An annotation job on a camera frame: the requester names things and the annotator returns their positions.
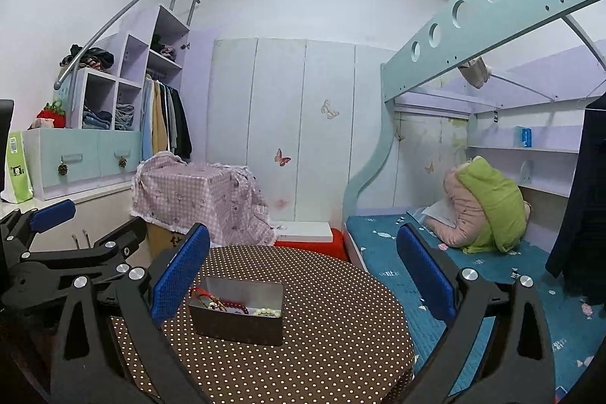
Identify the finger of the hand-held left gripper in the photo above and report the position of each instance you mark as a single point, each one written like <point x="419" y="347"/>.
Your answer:
<point x="120" y="238"/>
<point x="52" y="214"/>

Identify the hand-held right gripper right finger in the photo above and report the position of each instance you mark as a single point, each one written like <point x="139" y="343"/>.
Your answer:
<point x="423" y="271"/>

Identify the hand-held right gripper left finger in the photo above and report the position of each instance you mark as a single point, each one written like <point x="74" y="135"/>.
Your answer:
<point x="182" y="271"/>

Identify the brown metal box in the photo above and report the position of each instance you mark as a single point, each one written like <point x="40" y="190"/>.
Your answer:
<point x="236" y="328"/>

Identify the white low cabinet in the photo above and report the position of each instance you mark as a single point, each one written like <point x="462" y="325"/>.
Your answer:
<point x="109" y="210"/>

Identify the cardboard box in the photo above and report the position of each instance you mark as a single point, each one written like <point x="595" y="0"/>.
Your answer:
<point x="161" y="238"/>

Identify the green white paper bag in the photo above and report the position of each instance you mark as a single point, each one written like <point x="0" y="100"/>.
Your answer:
<point x="19" y="172"/>

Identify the white pillow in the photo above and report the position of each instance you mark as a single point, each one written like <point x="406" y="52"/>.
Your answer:
<point x="438" y="214"/>

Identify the teal drawer unit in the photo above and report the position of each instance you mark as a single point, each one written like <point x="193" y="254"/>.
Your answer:
<point x="85" y="148"/>

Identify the pink padded jacket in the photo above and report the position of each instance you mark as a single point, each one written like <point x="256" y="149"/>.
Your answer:
<point x="461" y="205"/>

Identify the pink checked cloth cover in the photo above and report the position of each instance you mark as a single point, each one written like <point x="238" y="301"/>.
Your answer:
<point x="189" y="191"/>

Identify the red strawberry plush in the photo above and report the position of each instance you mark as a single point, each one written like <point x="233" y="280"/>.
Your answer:
<point x="47" y="115"/>

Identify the red plastic stool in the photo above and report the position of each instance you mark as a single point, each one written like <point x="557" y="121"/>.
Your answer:
<point x="326" y="248"/>

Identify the orange butterfly sticker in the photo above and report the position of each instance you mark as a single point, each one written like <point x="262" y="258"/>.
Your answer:
<point x="429" y="168"/>

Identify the folded jeans pile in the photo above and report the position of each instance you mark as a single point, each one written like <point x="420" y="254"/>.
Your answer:
<point x="97" y="119"/>
<point x="125" y="117"/>

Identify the light blue hanging garment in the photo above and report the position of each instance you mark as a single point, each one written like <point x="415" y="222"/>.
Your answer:
<point x="147" y="120"/>

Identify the yellow hanging garment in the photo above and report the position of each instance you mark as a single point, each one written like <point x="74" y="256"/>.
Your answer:
<point x="161" y="120"/>

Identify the white board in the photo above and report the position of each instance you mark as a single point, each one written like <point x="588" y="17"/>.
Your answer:
<point x="303" y="231"/>

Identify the grey hanging garment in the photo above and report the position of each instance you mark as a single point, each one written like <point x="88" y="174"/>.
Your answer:
<point x="173" y="120"/>

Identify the black hanging garment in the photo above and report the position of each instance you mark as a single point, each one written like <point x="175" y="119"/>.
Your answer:
<point x="183" y="124"/>

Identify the pink butterfly sticker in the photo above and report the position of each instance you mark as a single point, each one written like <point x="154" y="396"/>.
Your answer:
<point x="282" y="158"/>

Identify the dark clothes pile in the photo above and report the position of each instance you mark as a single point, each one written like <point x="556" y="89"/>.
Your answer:
<point x="90" y="57"/>

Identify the small blue box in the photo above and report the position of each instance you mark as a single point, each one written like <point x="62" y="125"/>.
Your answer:
<point x="524" y="136"/>

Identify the dark navy hanging garment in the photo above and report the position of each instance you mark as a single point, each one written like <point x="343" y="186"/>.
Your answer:
<point x="582" y="205"/>

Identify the purple shelving unit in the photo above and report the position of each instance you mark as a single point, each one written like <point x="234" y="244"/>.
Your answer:
<point x="135" y="53"/>

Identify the cream butterfly sticker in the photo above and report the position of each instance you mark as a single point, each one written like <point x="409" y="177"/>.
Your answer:
<point x="330" y="109"/>

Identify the folded clothes on shelf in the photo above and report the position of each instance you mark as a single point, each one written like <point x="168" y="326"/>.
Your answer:
<point x="163" y="46"/>

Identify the grey cloth bag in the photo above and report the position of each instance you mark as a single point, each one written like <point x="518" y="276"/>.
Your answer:
<point x="475" y="72"/>

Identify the grey metal handrail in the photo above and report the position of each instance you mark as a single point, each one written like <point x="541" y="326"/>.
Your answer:
<point x="118" y="18"/>

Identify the white wardrobe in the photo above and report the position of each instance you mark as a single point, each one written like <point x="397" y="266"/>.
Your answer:
<point x="284" y="77"/>

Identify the white wall shelf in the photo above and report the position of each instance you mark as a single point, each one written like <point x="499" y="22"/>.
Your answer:
<point x="521" y="151"/>

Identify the teal bunk bed frame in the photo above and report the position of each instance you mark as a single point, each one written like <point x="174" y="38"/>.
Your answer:
<point x="473" y="20"/>

